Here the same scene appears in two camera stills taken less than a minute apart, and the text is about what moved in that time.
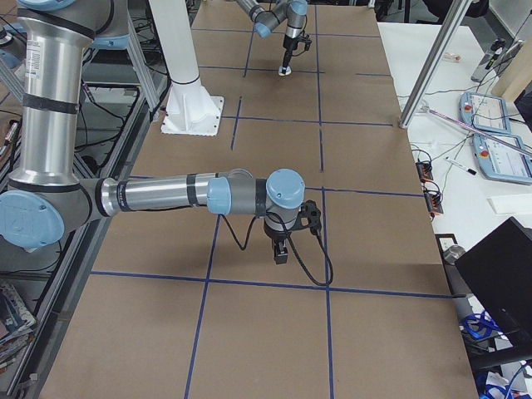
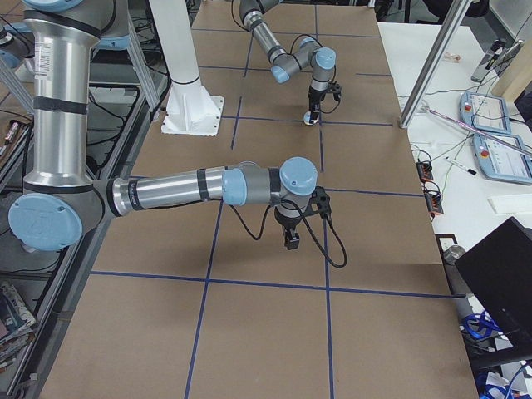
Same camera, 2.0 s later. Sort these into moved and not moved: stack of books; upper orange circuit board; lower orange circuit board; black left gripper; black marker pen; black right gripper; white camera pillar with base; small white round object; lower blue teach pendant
Moved: black right gripper; small white round object; black left gripper
Not moved: upper orange circuit board; black marker pen; white camera pillar with base; lower orange circuit board; lower blue teach pendant; stack of books
